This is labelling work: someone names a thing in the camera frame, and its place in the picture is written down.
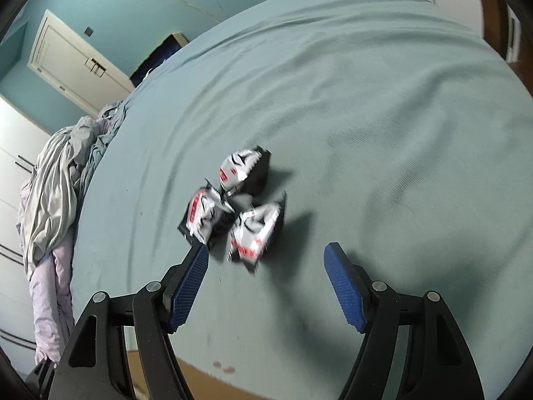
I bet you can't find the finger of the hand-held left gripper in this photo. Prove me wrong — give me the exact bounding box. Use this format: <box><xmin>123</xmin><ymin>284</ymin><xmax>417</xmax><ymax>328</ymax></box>
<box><xmin>25</xmin><ymin>358</ymin><xmax>60</xmax><ymax>400</ymax></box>

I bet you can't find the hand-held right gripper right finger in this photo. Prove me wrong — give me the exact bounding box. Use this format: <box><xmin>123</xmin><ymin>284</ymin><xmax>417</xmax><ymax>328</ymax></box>
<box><xmin>324</xmin><ymin>242</ymin><xmax>486</xmax><ymax>400</ymax></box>

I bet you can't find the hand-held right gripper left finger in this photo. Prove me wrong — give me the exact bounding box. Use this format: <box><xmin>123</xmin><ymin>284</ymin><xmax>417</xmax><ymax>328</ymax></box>
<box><xmin>48</xmin><ymin>244</ymin><xmax>210</xmax><ymax>400</ymax></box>

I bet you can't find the brown cardboard box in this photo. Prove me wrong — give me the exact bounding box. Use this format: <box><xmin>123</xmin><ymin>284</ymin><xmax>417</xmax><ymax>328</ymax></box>
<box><xmin>124</xmin><ymin>349</ymin><xmax>261</xmax><ymax>400</ymax></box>

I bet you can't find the white wardrobe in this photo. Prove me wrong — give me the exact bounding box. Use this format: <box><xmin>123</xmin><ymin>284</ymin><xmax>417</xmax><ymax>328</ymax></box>
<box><xmin>0</xmin><ymin>94</ymin><xmax>55</xmax><ymax>384</ymax></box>

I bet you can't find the crumpled grey duvet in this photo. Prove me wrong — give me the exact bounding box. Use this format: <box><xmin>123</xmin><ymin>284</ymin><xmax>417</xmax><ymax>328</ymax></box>
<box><xmin>16</xmin><ymin>100</ymin><xmax>140</xmax><ymax>365</ymax></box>

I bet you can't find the dark blue storage box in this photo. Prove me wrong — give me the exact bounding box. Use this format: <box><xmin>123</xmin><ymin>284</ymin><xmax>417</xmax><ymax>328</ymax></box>
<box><xmin>129</xmin><ymin>32</ymin><xmax>187</xmax><ymax>88</ymax></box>

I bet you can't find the white door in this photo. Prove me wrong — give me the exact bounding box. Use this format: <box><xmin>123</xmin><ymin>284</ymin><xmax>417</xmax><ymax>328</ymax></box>
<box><xmin>27</xmin><ymin>8</ymin><xmax>136</xmax><ymax>111</ymax></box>

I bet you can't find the brown wooden furniture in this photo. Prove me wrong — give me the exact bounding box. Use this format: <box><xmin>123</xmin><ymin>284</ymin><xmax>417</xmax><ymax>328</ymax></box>
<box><xmin>475</xmin><ymin>0</ymin><xmax>523</xmax><ymax>65</ymax></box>

